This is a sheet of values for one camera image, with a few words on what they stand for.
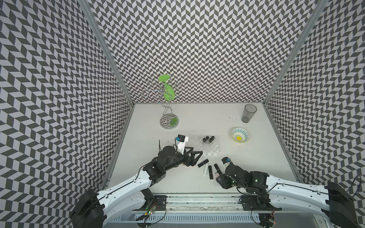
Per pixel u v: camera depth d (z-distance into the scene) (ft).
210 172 2.70
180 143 2.17
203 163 2.81
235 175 1.93
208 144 3.07
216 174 2.69
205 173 2.70
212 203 2.43
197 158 2.22
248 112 3.18
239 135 3.21
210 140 2.92
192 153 2.11
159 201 2.36
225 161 2.37
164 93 2.72
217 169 2.73
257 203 2.14
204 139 2.92
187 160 2.13
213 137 2.98
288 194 1.62
